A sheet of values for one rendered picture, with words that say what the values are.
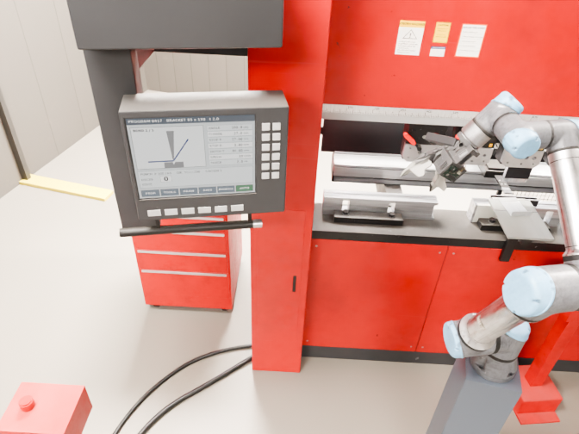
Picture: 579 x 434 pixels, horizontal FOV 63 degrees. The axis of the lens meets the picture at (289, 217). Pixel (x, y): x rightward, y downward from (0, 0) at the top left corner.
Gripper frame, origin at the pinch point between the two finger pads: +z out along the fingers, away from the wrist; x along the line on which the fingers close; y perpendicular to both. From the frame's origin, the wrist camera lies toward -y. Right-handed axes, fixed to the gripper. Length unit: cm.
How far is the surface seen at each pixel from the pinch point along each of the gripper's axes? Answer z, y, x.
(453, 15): -39, -47, 4
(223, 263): 118, -59, 12
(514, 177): -10, -29, 72
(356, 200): 39, -41, 28
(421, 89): -13.9, -44.0, 14.1
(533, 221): -4, -11, 78
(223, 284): 132, -57, 20
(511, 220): 1, -13, 71
